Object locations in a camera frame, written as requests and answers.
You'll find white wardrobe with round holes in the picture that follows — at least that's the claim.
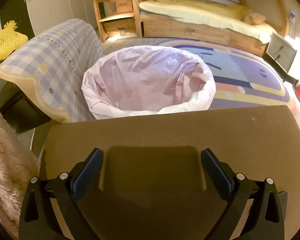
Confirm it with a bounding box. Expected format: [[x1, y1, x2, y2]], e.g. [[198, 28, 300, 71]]
[[24, 0, 102, 37]]

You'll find beige plush toy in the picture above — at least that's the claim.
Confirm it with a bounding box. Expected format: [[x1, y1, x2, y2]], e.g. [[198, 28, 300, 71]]
[[243, 12, 265, 25]]

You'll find dark table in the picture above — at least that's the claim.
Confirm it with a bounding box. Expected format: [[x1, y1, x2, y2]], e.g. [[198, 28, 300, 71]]
[[0, 77, 52, 134]]

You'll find white grey nightstand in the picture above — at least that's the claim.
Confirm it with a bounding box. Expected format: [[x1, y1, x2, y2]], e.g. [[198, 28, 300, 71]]
[[265, 32, 300, 85]]

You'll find fluffy beige blanket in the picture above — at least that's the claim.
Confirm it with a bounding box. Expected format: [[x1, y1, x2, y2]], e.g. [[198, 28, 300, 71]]
[[0, 102, 39, 240]]

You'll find brown fabric chair seat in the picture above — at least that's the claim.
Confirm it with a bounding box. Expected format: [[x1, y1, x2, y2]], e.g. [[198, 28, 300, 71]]
[[39, 105, 300, 240]]

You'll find wooden bunk bed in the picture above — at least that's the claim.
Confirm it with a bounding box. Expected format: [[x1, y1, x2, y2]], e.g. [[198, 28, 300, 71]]
[[130, 0, 290, 57]]

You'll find wooden stair drawer unit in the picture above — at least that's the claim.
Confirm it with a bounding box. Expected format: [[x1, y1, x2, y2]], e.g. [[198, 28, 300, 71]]
[[90, 0, 143, 42]]

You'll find colourful oval rug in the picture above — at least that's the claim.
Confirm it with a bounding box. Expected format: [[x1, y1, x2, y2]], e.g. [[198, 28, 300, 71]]
[[145, 38, 295, 110]]

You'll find yellow quilt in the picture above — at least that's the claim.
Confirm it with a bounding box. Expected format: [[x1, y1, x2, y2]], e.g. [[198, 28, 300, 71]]
[[146, 0, 253, 20]]

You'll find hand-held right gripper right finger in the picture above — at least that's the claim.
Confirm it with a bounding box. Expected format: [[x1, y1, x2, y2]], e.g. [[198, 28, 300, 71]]
[[200, 148, 288, 240]]

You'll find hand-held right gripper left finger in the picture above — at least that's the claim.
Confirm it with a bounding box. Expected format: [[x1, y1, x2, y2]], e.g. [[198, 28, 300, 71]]
[[18, 148, 104, 240]]

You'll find purple cloth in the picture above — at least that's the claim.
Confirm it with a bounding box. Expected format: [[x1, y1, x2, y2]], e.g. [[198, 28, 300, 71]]
[[81, 45, 217, 120]]

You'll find blue checked tablecloth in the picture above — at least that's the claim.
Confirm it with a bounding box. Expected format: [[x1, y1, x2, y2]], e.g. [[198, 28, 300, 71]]
[[0, 18, 105, 123]]

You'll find yellow foam net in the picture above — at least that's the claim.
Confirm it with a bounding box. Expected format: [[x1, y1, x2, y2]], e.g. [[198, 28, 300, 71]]
[[0, 21, 28, 67]]

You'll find mattress with pale yellow sheet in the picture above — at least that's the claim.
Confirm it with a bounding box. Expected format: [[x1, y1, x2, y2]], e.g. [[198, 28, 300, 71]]
[[139, 1, 278, 43]]

